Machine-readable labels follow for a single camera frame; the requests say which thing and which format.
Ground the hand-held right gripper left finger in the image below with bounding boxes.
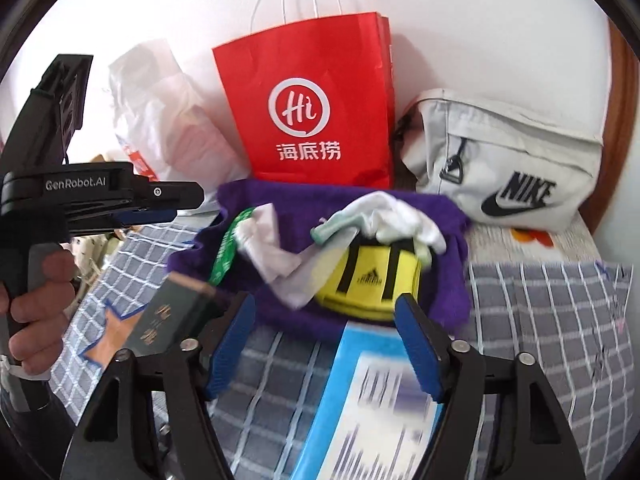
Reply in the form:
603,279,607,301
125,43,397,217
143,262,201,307
60,290,258,480

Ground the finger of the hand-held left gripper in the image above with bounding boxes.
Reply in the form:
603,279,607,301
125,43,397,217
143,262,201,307
132,181,205,212
112,206,177,227

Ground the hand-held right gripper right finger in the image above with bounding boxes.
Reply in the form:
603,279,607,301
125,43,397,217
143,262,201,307
392,292,586,480

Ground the green snack packet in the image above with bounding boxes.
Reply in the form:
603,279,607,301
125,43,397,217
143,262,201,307
209,207,256,286

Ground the blue tissue pack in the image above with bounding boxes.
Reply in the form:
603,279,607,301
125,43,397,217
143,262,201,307
290,322,446,480

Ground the yellow black striped sweatband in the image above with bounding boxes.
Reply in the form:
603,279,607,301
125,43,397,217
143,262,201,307
314,240,423,321

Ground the person's left hand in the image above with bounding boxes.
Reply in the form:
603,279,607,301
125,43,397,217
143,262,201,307
0,249,79,377

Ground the dark green tin box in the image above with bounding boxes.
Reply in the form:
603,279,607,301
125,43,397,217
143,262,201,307
122,272,236,361

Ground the white plastic bag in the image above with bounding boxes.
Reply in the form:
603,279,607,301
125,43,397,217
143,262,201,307
109,42,251,186

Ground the purple towel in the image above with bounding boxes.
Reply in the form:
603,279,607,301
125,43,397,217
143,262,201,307
167,177,473,341

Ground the grey checked star blanket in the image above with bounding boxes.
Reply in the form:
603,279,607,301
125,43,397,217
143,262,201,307
50,210,636,480

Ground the red paper bag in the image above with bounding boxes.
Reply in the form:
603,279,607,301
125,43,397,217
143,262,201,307
212,0,396,191

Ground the grey bag with black logo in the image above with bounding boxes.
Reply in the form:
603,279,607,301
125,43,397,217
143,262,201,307
395,87,608,233

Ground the wooden headboard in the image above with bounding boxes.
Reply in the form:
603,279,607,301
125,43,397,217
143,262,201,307
582,15,640,233

